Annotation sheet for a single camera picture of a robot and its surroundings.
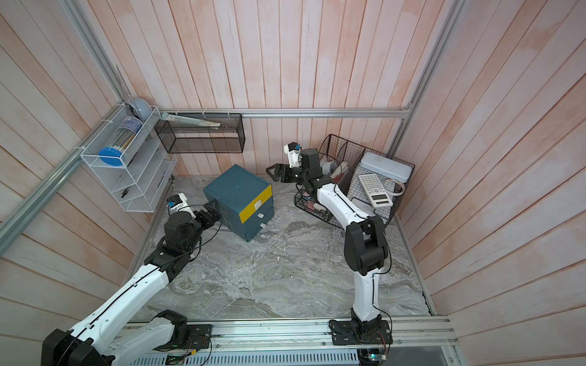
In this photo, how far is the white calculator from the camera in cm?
84

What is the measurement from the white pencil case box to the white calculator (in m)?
0.04

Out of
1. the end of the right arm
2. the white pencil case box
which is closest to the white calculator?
the white pencil case box

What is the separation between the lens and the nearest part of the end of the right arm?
700 millimetres

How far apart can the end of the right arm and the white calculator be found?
9.9 inches

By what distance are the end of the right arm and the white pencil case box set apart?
1.11 feet

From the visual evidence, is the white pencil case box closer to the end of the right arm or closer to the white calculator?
the white calculator

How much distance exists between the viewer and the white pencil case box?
92cm
